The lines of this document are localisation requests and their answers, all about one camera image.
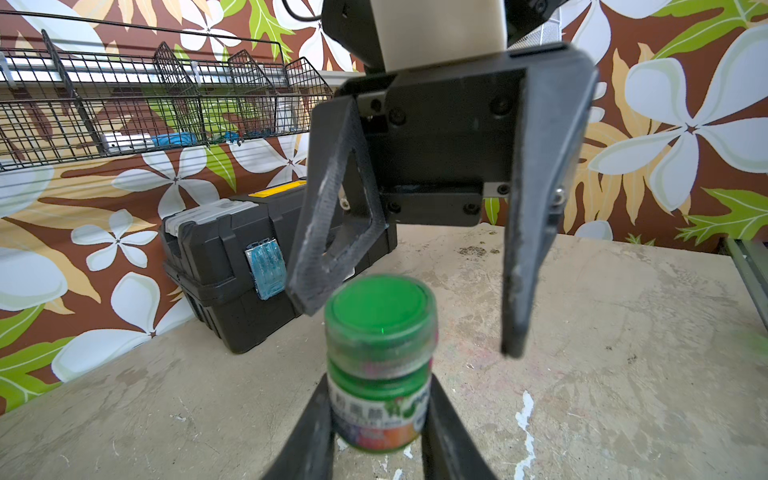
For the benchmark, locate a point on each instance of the black deli toolbox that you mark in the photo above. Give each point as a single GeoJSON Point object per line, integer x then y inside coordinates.
{"type": "Point", "coordinates": [229, 258]}

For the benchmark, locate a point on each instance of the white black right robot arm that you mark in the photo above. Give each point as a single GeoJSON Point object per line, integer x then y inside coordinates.
{"type": "Point", "coordinates": [391, 36]}

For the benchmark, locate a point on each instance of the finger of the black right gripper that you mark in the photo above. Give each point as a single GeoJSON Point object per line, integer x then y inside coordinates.
{"type": "Point", "coordinates": [342, 215]}
{"type": "Point", "coordinates": [553, 105]}

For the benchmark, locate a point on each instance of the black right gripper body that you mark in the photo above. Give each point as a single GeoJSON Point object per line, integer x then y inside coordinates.
{"type": "Point", "coordinates": [441, 138]}

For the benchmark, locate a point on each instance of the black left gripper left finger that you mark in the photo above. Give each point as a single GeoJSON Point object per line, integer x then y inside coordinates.
{"type": "Point", "coordinates": [309, 450]}

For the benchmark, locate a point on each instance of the black wire wall basket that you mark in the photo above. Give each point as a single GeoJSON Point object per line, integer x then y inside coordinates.
{"type": "Point", "coordinates": [107, 79]}

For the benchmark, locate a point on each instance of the green paint jar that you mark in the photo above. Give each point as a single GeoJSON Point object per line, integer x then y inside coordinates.
{"type": "Point", "coordinates": [379, 415]}

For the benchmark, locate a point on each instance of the green paint jar lid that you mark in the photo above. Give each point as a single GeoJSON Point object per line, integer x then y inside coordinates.
{"type": "Point", "coordinates": [381, 327]}

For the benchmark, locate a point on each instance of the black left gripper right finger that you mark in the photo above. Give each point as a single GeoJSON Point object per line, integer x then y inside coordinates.
{"type": "Point", "coordinates": [448, 451]}

